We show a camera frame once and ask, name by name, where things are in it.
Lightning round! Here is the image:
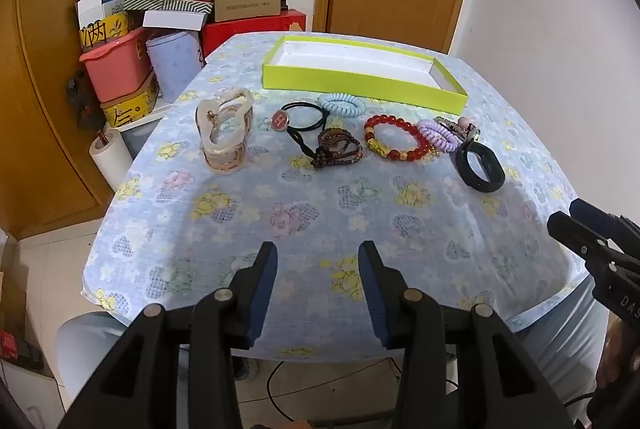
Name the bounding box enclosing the pink bead hair tie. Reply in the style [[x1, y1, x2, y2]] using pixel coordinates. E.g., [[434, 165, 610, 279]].
[[457, 116, 482, 142]]

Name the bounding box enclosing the black wristband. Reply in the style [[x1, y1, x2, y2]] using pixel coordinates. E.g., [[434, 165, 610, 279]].
[[450, 140, 506, 194]]

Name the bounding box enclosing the pink plastic bin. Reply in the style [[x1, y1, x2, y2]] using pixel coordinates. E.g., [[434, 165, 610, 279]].
[[80, 28, 153, 104]]

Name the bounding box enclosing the lavender round tin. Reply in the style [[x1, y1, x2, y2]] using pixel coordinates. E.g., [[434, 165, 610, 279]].
[[145, 30, 203, 104]]

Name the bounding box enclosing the yellow tin with black strokes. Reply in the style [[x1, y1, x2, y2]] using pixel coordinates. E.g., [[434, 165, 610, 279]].
[[100, 72, 161, 127]]

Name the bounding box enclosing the large red box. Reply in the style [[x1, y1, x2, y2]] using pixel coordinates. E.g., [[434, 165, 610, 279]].
[[200, 8, 307, 59]]

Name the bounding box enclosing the white paper roll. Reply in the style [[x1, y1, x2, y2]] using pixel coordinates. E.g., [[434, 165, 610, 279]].
[[89, 129, 135, 192]]

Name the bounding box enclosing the black cable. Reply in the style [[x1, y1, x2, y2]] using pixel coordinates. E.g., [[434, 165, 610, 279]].
[[265, 354, 406, 410]]

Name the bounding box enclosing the red bead bracelet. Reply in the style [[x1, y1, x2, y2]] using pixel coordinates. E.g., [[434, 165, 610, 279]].
[[363, 113, 431, 163]]

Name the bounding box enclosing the light blue spiral hair tie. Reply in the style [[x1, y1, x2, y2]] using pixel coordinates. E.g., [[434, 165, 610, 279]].
[[318, 92, 365, 119]]

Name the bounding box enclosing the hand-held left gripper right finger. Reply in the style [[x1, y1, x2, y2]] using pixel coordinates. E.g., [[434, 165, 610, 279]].
[[358, 240, 576, 429]]

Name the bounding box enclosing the green striped box lid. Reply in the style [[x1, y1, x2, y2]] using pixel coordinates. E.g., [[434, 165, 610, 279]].
[[122, 0, 213, 15]]

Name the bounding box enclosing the person's right hand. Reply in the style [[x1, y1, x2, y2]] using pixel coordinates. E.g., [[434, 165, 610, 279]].
[[596, 321, 640, 392]]

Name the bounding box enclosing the beige hair claw clip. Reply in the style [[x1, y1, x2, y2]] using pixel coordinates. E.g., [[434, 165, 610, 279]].
[[196, 88, 255, 175]]

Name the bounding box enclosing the wooden wardrobe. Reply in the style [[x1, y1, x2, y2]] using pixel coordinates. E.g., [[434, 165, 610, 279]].
[[0, 0, 118, 240]]

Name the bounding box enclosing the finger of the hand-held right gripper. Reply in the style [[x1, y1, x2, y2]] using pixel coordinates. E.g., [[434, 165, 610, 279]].
[[569, 198, 640, 242], [546, 212, 640, 327]]

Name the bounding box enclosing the white cardboard box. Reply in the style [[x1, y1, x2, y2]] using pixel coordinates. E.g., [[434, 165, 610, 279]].
[[142, 9, 211, 30]]

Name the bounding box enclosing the floral blue tablecloth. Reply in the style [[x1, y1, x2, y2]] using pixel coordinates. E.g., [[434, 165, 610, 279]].
[[82, 30, 591, 360]]

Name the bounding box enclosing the dark figurine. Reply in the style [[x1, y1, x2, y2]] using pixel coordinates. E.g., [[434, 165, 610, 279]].
[[67, 70, 106, 130]]

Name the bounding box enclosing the purple spiral hair tie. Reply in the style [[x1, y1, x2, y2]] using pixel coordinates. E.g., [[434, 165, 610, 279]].
[[416, 119, 463, 153]]

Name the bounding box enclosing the white plastic stool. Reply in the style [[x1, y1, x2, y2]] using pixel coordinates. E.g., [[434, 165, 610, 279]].
[[55, 313, 128, 410]]

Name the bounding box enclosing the rhinestone bracelet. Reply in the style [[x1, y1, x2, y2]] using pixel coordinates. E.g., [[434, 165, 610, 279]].
[[434, 116, 463, 136]]

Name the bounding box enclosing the brown bead bracelet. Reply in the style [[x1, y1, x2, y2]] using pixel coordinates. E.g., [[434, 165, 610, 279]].
[[311, 128, 364, 171]]

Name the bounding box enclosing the black hair tie with charm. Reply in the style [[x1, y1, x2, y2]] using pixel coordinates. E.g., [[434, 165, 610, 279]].
[[271, 100, 328, 157]]

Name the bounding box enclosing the lime green tray box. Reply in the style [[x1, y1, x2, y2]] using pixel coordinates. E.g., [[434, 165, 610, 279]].
[[262, 35, 469, 115]]

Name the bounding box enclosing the grey clothing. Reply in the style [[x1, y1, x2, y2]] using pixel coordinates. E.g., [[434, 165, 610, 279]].
[[517, 276, 611, 425]]

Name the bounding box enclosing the yellow patterned tin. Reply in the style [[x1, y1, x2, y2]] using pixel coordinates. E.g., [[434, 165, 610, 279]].
[[79, 12, 135, 49]]

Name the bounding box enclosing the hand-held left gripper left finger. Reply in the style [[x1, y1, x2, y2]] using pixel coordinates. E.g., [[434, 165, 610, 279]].
[[60, 241, 279, 429]]

